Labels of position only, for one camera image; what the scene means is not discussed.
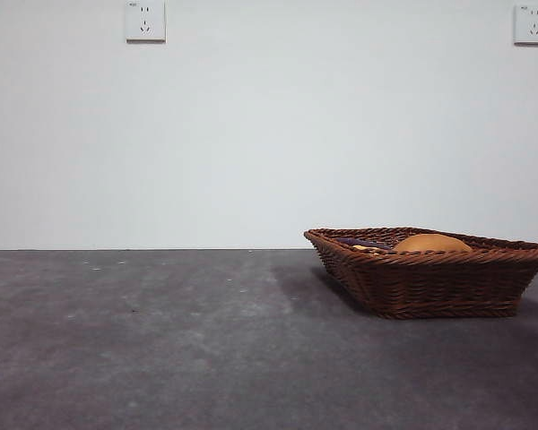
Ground purple eggplant green stem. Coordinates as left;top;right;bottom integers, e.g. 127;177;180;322
338;237;394;251

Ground brown potato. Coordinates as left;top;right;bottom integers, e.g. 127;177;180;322
393;233;473;254

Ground brown wicker basket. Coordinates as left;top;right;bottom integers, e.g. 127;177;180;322
303;227;538;321

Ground white wall socket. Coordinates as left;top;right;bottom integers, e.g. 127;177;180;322
126;0;167;45
513;4;538;47

